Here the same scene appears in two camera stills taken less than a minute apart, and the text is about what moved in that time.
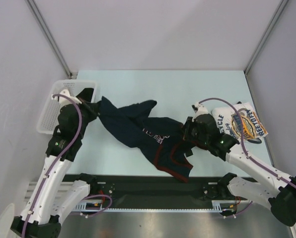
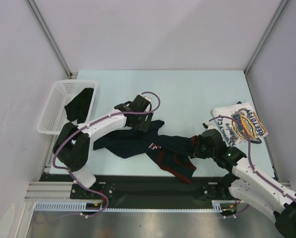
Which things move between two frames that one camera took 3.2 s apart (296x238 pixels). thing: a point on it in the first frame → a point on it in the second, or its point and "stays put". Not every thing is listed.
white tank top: (229, 121) stays put
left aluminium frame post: (45, 31) stays put
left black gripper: (92, 107) → (144, 125)
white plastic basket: (48, 120) stays put
